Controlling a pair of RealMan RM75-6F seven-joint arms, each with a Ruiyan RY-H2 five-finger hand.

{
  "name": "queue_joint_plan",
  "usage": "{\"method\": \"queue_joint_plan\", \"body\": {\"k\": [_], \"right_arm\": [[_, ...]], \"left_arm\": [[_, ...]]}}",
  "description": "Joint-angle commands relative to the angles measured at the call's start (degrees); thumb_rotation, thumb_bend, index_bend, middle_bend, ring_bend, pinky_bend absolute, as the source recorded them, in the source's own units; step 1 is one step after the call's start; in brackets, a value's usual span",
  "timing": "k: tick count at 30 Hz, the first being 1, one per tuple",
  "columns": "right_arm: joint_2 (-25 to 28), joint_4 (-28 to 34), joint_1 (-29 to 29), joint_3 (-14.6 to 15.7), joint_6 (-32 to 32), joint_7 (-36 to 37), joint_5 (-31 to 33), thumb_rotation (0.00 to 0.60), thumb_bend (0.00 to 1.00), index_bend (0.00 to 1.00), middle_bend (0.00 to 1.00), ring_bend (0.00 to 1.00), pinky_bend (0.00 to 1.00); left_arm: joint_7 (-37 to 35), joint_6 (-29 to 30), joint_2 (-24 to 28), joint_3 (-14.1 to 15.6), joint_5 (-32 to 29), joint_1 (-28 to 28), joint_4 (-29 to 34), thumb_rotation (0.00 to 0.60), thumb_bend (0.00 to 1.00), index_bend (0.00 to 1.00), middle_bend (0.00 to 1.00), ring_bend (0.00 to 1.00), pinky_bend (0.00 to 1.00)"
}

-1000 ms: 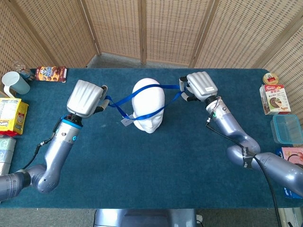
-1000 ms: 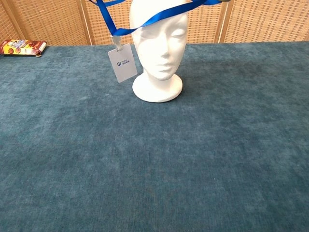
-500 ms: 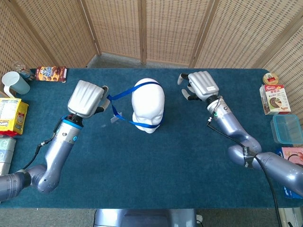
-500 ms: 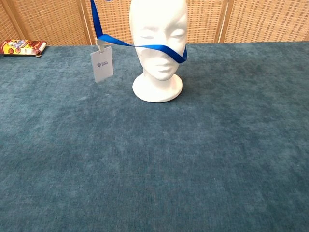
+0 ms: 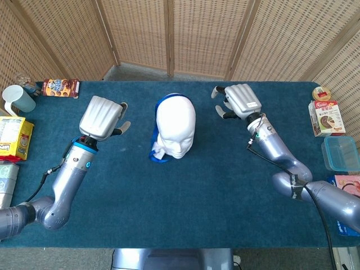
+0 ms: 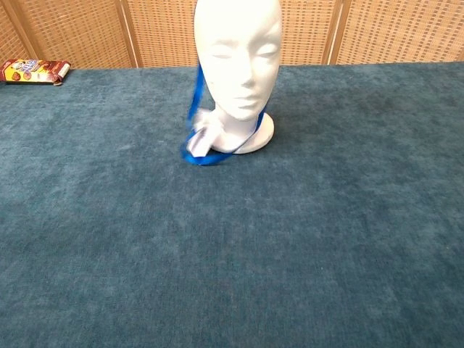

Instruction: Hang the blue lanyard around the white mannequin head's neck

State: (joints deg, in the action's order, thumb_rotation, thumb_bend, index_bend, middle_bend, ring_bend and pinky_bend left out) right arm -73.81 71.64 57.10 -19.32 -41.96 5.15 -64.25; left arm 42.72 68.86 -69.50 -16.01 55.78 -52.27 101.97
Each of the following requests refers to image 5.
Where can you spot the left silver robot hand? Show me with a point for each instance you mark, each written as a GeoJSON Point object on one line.
{"type": "Point", "coordinates": [98, 118]}

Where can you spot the teal carpet table mat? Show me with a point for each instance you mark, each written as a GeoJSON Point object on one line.
{"type": "Point", "coordinates": [168, 202]}

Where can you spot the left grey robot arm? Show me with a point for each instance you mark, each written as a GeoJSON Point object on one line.
{"type": "Point", "coordinates": [67, 185]}

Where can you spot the yellow snack box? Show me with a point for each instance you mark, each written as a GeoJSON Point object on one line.
{"type": "Point", "coordinates": [14, 137]}

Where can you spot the clear blue plastic container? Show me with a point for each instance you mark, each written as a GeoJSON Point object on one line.
{"type": "Point", "coordinates": [341, 153]}

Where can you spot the brown cookie box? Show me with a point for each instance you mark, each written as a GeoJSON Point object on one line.
{"type": "Point", "coordinates": [60, 87]}

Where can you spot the white foam mannequin head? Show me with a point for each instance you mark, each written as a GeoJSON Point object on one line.
{"type": "Point", "coordinates": [177, 123]}

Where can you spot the pale blue plastic pitcher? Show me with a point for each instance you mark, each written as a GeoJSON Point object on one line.
{"type": "Point", "coordinates": [21, 98]}

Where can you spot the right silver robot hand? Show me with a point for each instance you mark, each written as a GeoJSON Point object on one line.
{"type": "Point", "coordinates": [242, 99]}

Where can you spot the bamboo folding screen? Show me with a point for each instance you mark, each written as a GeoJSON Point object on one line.
{"type": "Point", "coordinates": [197, 33]}

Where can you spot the clear glass jar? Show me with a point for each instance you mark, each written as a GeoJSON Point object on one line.
{"type": "Point", "coordinates": [24, 80]}

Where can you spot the white red pie box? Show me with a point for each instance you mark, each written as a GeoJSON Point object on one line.
{"type": "Point", "coordinates": [327, 118]}

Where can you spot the small round yellow tin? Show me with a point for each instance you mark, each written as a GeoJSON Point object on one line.
{"type": "Point", "coordinates": [321, 93]}

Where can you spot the grey robot torso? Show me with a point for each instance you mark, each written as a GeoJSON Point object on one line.
{"type": "Point", "coordinates": [171, 260]}

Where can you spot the pale green tissue pack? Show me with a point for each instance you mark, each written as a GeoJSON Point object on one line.
{"type": "Point", "coordinates": [7, 182]}

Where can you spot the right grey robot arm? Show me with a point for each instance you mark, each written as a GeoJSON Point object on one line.
{"type": "Point", "coordinates": [281, 154]}

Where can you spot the pink blue cookie box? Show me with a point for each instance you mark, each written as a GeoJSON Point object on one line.
{"type": "Point", "coordinates": [348, 182]}

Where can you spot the red snack packet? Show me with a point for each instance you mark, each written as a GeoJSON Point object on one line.
{"type": "Point", "coordinates": [11, 159]}

